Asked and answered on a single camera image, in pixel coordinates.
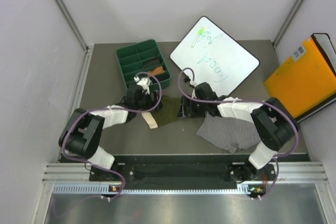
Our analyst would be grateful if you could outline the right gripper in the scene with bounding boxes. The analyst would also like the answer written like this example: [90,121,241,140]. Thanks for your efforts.
[178,95,208,118]

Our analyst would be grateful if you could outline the olive green underwear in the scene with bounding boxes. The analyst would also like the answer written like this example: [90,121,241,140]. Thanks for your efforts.
[141,96,181,130]

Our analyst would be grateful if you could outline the green compartment tray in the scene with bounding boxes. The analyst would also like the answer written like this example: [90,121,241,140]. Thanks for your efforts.
[116,39,171,89]

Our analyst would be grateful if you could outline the black dotted underwear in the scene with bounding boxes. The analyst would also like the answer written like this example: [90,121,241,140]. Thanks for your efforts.
[142,57,162,68]

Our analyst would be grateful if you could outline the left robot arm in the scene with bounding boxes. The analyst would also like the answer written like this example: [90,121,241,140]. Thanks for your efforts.
[58,84,162,180]

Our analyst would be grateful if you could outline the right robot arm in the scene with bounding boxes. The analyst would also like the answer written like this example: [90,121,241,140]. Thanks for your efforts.
[184,82,298,180]

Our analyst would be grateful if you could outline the grey striped underwear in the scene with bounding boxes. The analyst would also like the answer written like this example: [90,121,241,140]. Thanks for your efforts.
[196,114,261,153]

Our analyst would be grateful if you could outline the black rolled cloth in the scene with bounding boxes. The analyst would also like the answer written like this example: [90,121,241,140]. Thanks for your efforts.
[150,73,170,83]

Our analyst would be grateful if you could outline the orange rolled cloth back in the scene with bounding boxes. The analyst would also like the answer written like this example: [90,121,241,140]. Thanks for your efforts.
[147,66,165,77]

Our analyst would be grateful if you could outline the white whiteboard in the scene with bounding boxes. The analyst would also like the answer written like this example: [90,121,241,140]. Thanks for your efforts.
[170,16,260,95]

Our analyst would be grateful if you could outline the green marker pen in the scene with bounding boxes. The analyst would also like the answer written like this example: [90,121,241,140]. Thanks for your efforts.
[191,27,204,48]

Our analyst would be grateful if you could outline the orange clipboard folder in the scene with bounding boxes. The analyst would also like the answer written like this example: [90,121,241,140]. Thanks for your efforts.
[264,33,335,123]

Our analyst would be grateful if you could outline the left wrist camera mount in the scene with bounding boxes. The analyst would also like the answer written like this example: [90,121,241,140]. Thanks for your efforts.
[134,76,152,95]

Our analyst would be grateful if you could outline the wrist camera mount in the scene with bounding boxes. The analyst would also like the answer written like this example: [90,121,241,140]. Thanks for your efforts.
[189,80,197,99]
[134,76,152,95]

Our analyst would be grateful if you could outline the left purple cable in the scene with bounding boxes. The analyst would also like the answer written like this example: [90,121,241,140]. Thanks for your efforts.
[61,71,162,201]

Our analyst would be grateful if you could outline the purple cable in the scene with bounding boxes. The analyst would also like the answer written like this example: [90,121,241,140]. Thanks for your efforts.
[61,71,162,201]
[178,67,300,201]

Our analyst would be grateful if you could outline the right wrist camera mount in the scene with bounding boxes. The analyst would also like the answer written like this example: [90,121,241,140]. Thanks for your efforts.
[189,80,197,99]

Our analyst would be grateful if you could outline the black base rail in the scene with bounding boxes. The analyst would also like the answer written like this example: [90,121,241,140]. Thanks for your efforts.
[89,153,310,190]

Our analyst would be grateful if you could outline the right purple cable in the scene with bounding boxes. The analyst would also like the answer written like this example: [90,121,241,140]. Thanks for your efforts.
[178,67,300,201]

